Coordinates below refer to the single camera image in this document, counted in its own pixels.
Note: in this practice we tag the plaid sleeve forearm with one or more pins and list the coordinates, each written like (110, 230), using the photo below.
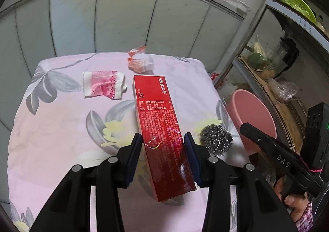
(305, 222)

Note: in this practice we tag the green plastic colander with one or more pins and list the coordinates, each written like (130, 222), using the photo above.
(302, 7)

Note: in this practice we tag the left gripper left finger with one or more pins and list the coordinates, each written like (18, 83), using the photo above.
(68, 207)

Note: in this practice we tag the white tray on counter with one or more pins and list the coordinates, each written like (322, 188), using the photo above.
(239, 5)

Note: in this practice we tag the person's right hand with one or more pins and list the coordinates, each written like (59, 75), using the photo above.
(298, 203)

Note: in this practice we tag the green melon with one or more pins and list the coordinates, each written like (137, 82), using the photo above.
(256, 61)

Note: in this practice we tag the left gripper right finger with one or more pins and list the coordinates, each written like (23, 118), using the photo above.
(258, 207)

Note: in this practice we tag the kitchen counter cabinets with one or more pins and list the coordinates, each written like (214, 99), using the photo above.
(33, 30)

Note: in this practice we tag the pink floral tablecloth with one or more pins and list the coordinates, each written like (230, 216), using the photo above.
(56, 127)

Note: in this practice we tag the black blender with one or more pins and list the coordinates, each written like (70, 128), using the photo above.
(291, 53)

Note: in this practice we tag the clear bag on shelf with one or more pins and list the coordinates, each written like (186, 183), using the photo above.
(283, 90)

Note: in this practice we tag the pink white paper cup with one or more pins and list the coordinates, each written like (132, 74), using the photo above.
(110, 84)

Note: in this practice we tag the clear bag of vegetables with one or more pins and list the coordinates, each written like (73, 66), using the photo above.
(273, 56)

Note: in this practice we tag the red cardboard box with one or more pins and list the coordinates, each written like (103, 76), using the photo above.
(165, 152)

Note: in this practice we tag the orange white snack wrapper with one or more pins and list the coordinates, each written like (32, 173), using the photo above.
(139, 61)

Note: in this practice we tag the pink plastic bucket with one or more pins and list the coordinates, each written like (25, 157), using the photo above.
(246, 107)

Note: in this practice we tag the dark steel wool scrubber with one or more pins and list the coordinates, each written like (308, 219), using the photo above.
(216, 139)

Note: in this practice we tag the metal storage rack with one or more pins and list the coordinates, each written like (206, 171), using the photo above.
(274, 20)

